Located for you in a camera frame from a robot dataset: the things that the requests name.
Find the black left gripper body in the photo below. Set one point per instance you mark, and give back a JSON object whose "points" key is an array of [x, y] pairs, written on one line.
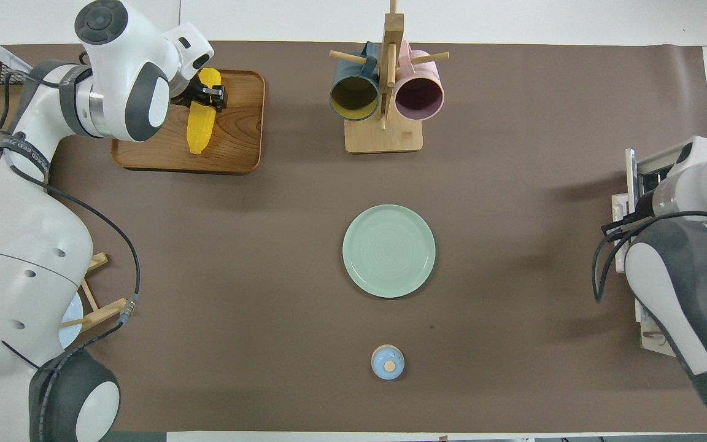
{"points": [[183, 97]]}

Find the yellow corn cob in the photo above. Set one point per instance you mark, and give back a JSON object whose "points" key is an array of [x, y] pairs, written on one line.
{"points": [[200, 126]]}

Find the brown wooden tray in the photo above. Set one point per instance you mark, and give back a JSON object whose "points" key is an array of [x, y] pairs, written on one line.
{"points": [[234, 135]]}

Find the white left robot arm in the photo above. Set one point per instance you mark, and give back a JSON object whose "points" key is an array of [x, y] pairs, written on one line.
{"points": [[28, 245]]}

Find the brown table mat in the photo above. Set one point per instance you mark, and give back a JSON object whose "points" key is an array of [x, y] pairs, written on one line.
{"points": [[267, 276]]}

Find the white toaster oven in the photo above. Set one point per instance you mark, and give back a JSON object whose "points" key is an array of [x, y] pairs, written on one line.
{"points": [[654, 162]]}

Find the small blue knobbed lid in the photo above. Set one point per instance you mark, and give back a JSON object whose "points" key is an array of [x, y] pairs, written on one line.
{"points": [[388, 363]]}

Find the pink mug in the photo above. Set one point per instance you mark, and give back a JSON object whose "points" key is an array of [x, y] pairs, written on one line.
{"points": [[420, 98]]}

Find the mint green plate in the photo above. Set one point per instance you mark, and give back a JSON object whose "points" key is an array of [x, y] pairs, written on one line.
{"points": [[389, 252]]}

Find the dark blue mug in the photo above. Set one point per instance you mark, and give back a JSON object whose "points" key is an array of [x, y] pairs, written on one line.
{"points": [[353, 98]]}

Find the light blue plate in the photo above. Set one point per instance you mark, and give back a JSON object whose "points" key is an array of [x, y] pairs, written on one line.
{"points": [[71, 322]]}

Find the wooden plate rack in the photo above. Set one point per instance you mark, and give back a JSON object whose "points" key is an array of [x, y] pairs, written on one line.
{"points": [[105, 310]]}

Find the wooden mug rack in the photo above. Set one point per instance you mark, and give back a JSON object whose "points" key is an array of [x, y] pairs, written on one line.
{"points": [[384, 138]]}

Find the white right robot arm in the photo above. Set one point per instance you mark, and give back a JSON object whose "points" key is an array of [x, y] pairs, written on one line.
{"points": [[697, 276]]}

